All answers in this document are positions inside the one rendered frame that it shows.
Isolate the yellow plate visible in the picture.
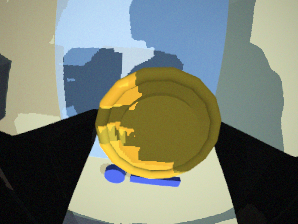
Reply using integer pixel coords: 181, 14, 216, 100
94, 67, 222, 179

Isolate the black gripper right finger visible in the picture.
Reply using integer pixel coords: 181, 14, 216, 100
214, 121, 298, 224

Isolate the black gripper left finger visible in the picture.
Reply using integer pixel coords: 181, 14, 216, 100
0, 109, 98, 224

